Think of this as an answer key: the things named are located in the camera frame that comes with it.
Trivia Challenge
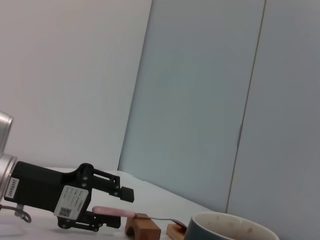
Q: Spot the grey ceramic mug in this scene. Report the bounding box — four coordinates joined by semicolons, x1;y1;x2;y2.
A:
186;211;281;240

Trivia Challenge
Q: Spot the dark wooden arch block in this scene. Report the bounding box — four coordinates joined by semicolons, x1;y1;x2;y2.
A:
124;213;161;237

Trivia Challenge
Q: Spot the thin left gripper cable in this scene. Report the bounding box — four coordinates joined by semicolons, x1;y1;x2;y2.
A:
0;204;33;224

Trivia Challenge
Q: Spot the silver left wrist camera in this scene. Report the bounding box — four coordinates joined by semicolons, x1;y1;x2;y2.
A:
0;111;15;153

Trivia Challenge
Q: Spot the pink handled metal spoon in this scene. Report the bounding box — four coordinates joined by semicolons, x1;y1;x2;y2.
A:
92;205;189;230

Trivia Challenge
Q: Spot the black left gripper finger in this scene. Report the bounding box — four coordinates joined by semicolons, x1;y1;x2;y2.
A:
91;168;135;202
74;210;123;233

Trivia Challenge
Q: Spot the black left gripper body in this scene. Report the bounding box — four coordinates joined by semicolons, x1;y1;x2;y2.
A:
3;161;95;230

